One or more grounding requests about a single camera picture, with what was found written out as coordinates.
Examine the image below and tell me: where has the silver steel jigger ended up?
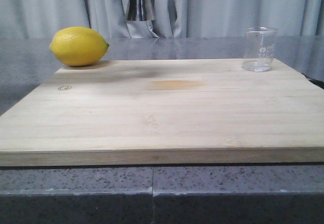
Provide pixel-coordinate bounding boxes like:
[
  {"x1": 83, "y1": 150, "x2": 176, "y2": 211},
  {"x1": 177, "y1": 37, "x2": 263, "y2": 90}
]
[{"x1": 125, "y1": 0, "x2": 154, "y2": 21}]

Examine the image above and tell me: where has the clear glass beaker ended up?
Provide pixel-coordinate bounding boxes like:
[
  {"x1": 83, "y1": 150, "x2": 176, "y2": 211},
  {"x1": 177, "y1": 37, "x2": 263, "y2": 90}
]
[{"x1": 241, "y1": 26, "x2": 278, "y2": 72}]

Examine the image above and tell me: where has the yellow lemon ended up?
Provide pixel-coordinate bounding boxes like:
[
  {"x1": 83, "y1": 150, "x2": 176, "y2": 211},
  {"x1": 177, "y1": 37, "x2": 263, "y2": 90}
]
[{"x1": 49, "y1": 26, "x2": 109, "y2": 66}]

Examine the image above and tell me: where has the grey curtain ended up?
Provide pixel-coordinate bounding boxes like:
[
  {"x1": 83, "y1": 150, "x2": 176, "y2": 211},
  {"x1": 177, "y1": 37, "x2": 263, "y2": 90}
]
[{"x1": 1, "y1": 0, "x2": 323, "y2": 39}]

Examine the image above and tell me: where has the light wooden cutting board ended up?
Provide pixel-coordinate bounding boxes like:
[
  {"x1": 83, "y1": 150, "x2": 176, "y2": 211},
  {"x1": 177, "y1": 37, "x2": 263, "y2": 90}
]
[{"x1": 1, "y1": 59, "x2": 323, "y2": 166}]

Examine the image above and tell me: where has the black board handle strap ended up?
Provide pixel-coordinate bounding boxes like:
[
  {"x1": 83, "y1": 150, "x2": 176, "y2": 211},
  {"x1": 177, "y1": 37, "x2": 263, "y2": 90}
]
[{"x1": 303, "y1": 73, "x2": 324, "y2": 89}]

